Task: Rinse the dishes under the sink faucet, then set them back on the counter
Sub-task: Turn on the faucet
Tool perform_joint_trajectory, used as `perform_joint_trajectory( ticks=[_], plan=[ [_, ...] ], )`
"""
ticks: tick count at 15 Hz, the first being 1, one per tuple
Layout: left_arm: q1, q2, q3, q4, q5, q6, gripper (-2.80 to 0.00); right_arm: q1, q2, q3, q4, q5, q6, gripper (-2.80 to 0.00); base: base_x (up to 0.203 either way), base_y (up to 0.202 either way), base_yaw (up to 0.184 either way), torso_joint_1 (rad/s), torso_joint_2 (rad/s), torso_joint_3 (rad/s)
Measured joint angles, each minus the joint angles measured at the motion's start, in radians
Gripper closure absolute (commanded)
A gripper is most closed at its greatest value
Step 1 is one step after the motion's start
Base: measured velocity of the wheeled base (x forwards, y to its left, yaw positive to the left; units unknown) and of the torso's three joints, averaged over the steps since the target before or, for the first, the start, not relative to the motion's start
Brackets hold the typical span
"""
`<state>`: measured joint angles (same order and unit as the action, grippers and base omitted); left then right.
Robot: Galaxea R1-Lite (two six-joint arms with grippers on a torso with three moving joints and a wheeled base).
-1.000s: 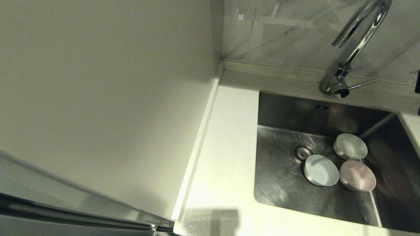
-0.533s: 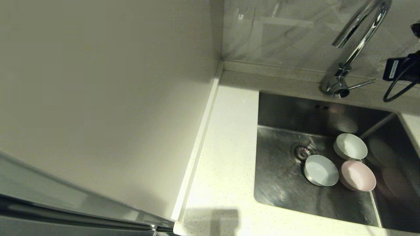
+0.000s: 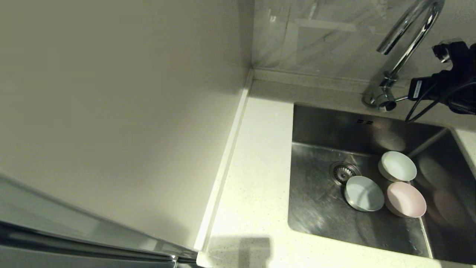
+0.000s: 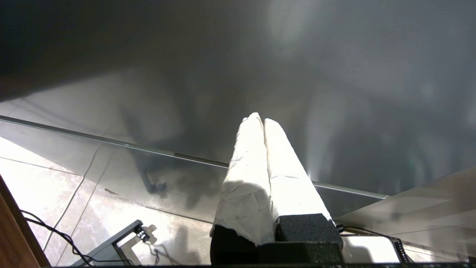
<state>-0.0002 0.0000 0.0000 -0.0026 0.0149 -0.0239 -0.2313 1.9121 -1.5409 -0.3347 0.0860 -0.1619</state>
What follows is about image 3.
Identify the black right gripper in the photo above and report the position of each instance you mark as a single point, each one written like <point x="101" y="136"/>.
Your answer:
<point x="463" y="78"/>

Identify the white ceramic bowl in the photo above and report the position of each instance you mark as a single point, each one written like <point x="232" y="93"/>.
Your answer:
<point x="398" y="167"/>

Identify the pink ceramic bowl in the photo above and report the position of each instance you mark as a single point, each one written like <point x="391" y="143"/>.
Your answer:
<point x="405" y="199"/>

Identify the pale blue ceramic bowl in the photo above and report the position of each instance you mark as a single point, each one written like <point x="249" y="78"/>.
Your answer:
<point x="364" y="193"/>

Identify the stainless steel kitchen sink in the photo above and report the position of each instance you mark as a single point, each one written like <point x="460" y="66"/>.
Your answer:
<point x="316" y="208"/>

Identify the chrome gooseneck faucet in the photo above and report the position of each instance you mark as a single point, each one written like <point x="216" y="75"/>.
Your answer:
<point x="382" y="95"/>

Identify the round metal drain strainer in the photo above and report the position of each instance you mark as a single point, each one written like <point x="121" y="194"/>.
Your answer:
<point x="340" y="172"/>

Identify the glossy grey appliance panel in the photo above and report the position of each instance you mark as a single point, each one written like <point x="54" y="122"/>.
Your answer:
<point x="74" y="223"/>

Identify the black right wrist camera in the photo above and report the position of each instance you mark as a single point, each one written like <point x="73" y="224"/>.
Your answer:
<point x="420" y="88"/>

